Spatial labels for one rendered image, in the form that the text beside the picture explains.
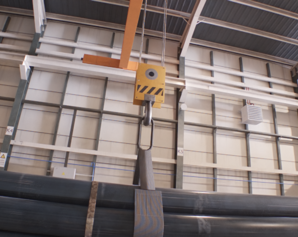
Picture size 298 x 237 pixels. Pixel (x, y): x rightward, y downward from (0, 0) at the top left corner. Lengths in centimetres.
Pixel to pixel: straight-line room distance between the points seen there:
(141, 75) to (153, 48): 931
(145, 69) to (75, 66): 770
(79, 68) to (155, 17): 383
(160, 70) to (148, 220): 107
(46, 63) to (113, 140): 370
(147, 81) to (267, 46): 1120
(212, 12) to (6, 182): 1017
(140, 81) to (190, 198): 87
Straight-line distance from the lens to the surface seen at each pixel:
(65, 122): 931
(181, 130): 930
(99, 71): 933
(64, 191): 137
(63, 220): 129
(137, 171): 173
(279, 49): 1316
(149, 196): 138
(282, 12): 1152
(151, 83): 179
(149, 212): 132
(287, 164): 1185
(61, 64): 954
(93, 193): 135
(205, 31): 1141
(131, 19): 712
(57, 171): 854
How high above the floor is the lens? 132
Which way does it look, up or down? 21 degrees up
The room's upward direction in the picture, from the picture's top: 4 degrees clockwise
